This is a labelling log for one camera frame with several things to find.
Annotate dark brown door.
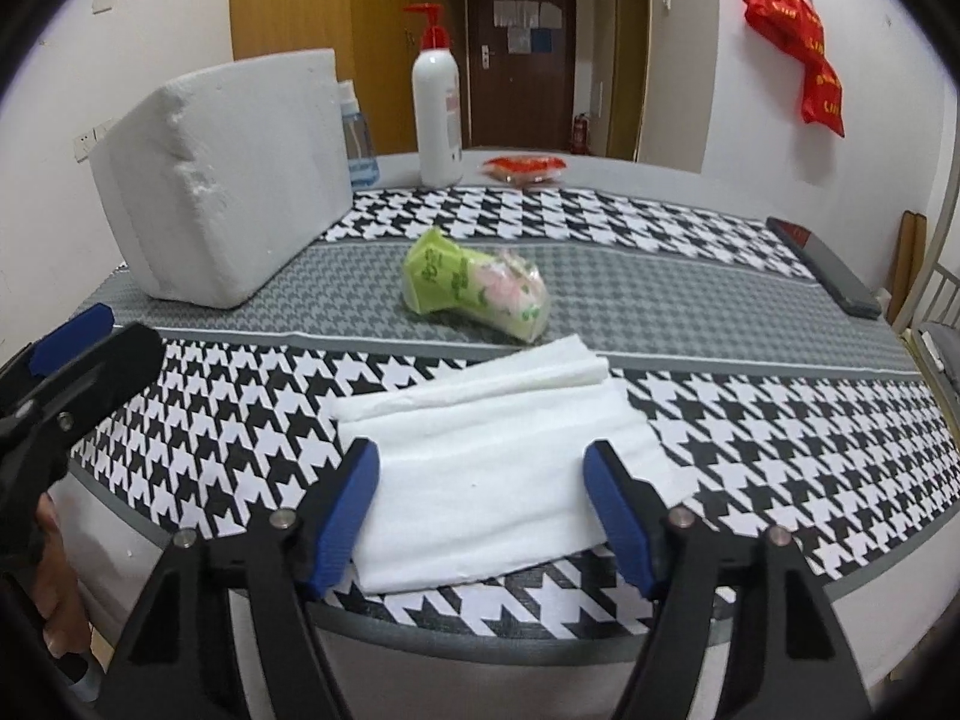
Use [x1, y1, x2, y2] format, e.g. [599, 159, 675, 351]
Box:
[463, 0, 578, 151]

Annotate red snack packet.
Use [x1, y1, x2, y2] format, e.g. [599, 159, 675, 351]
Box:
[482, 154, 569, 187]

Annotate white pump bottle red cap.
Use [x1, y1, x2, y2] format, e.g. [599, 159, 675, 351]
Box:
[403, 4, 464, 187]

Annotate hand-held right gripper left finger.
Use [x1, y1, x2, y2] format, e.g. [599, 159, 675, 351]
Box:
[97, 437, 381, 720]

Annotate houndstooth table mat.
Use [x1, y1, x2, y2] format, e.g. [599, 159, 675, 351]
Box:
[67, 184, 960, 642]

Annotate wooden door frame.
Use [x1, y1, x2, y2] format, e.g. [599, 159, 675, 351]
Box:
[606, 0, 652, 162]

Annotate white foam box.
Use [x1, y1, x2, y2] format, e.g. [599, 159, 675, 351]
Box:
[88, 49, 352, 310]

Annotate red plastic bag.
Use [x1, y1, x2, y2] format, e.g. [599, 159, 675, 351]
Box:
[742, 0, 846, 137]

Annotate clear spray bottle blue label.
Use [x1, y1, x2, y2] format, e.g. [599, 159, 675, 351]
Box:
[336, 80, 378, 190]

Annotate white towel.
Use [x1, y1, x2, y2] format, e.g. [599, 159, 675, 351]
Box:
[328, 334, 683, 595]

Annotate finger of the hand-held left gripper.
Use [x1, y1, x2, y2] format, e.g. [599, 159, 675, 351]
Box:
[0, 304, 116, 392]
[0, 321, 166, 467]

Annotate wooden boards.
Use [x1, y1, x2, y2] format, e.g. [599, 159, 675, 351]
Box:
[892, 211, 929, 316]

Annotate wooden wardrobe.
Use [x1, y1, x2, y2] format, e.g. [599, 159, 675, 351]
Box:
[229, 0, 466, 155]

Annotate white metal bed frame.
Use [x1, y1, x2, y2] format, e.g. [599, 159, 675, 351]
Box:
[889, 165, 960, 391]

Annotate person's left hand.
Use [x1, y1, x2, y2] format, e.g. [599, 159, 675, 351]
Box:
[34, 497, 94, 655]

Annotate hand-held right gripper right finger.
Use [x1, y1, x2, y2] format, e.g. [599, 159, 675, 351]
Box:
[583, 439, 875, 720]

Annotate green tissue pack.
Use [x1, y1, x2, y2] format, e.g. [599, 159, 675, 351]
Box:
[401, 227, 551, 344]

